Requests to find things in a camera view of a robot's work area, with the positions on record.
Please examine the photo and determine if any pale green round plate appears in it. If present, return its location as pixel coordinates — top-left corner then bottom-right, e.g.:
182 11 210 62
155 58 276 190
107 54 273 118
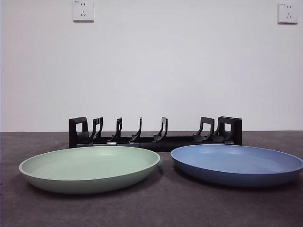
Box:
18 146 161 195

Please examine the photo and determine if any blue round plate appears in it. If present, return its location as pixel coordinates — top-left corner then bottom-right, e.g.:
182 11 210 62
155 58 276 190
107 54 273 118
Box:
170 144 303 189

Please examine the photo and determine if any black plastic plate rack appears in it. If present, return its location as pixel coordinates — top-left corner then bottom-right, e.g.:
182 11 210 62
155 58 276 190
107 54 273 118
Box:
68 116 242 152

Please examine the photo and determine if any white wall socket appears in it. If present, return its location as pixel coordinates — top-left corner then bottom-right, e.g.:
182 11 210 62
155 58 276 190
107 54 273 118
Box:
277 2 299 25
72 0 95 23

